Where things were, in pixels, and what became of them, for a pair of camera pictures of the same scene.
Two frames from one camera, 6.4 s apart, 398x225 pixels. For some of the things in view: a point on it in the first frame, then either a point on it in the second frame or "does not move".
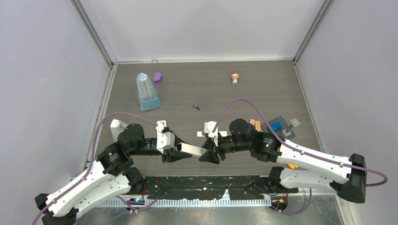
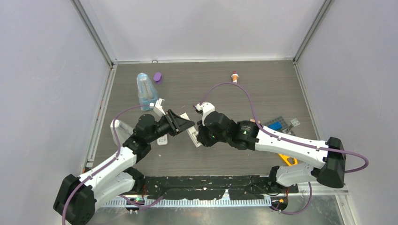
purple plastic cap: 157,78 does not move
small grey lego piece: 287,131 does not move
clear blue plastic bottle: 148,95 does not move
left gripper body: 165,153 to 171,125
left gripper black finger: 177,140 to 180,122
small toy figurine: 235,77 does not move
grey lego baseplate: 265,128 does not move
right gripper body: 221,149 to 209,138
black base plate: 211,187 does not move
